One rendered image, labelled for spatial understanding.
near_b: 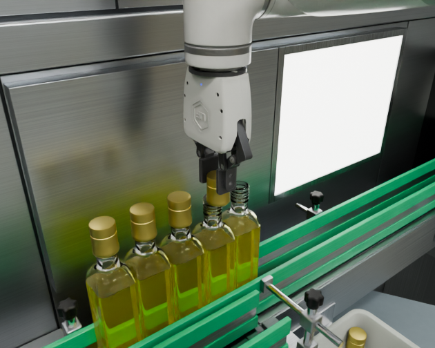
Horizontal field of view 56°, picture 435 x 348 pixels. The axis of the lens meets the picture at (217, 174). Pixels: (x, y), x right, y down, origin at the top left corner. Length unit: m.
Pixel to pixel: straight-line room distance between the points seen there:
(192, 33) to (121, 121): 0.21
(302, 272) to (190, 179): 0.29
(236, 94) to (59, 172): 0.29
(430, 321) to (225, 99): 0.99
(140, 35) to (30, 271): 0.41
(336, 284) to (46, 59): 0.69
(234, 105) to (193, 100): 0.07
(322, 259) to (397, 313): 0.49
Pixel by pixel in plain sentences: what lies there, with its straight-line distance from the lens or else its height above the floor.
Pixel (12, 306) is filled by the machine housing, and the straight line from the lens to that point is 0.77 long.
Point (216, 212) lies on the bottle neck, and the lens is 0.63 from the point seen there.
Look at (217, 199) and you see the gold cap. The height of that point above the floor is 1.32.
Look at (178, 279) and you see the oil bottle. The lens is 0.64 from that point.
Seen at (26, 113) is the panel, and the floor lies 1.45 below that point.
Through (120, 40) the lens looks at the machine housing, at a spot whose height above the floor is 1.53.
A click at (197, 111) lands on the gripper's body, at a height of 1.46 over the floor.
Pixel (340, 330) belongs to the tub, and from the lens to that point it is 0.89.
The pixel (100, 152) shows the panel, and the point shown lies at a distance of 0.65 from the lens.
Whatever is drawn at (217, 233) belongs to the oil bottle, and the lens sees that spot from 0.64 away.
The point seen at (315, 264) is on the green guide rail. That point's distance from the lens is 0.86.
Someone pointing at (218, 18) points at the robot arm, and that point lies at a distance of 0.49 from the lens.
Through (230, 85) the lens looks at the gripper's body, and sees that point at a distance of 0.50.
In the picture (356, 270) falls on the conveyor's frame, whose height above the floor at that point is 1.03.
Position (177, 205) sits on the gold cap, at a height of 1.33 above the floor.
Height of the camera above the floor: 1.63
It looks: 27 degrees down
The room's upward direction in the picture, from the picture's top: straight up
